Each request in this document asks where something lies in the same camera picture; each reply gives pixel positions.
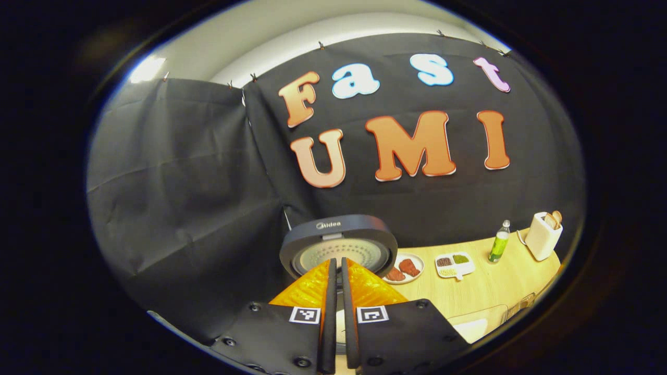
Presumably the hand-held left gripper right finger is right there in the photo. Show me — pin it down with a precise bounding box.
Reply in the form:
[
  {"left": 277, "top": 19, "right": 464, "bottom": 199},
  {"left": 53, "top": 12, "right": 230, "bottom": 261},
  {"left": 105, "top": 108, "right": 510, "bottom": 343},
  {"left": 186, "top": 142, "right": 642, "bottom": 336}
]
[{"left": 341, "top": 257, "right": 470, "bottom": 375}]

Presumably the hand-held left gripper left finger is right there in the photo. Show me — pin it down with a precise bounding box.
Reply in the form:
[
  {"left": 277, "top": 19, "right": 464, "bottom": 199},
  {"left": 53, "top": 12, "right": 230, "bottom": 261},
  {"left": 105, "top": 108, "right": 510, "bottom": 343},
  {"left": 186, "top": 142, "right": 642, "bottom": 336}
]
[{"left": 211, "top": 258, "right": 338, "bottom": 375}]

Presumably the silver black rice cooker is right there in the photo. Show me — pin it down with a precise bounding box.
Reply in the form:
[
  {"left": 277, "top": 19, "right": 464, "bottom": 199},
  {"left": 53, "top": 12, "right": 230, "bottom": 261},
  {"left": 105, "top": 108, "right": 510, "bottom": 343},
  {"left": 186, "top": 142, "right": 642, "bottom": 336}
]
[{"left": 279, "top": 214, "right": 399, "bottom": 284}]

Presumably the white rice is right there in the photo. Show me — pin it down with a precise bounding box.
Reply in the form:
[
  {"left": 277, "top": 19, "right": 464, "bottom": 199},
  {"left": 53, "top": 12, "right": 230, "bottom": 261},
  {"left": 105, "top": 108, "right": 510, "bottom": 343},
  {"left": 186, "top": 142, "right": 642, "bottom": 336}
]
[{"left": 453, "top": 319, "right": 489, "bottom": 344}]

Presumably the white round plate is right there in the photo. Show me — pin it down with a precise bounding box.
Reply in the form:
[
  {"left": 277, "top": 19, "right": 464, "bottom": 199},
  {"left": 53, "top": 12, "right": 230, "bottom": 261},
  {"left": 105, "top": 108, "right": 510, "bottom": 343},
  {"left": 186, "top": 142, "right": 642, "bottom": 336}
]
[{"left": 383, "top": 253, "right": 425, "bottom": 285}]

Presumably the white divided dish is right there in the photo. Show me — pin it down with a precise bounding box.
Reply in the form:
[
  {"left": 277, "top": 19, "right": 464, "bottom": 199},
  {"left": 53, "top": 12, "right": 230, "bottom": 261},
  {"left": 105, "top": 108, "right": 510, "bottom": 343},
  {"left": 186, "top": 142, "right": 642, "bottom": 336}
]
[{"left": 435, "top": 252, "right": 476, "bottom": 282}]

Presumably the green label plastic bottle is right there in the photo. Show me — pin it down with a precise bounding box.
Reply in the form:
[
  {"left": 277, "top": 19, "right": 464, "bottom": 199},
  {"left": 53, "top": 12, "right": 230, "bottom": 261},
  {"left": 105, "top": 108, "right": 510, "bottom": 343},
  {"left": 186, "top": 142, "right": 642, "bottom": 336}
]
[{"left": 488, "top": 219, "right": 511, "bottom": 264}]

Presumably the black backdrop cloth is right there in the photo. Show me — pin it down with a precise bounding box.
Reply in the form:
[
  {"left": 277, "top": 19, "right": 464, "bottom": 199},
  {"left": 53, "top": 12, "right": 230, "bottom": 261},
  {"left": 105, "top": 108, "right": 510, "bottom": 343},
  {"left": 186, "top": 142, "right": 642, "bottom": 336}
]
[{"left": 86, "top": 32, "right": 587, "bottom": 347}]

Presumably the white toaster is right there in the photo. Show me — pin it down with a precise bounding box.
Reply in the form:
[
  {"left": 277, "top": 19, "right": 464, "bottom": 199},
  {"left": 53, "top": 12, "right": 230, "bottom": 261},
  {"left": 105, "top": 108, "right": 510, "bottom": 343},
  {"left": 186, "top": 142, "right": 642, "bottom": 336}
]
[{"left": 524, "top": 211, "right": 564, "bottom": 262}]

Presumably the ceiling light panel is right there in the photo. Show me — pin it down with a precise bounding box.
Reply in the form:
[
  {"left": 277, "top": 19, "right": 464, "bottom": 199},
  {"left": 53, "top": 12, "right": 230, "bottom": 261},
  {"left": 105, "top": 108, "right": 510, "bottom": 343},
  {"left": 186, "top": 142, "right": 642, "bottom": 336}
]
[{"left": 128, "top": 55, "right": 167, "bottom": 84}]

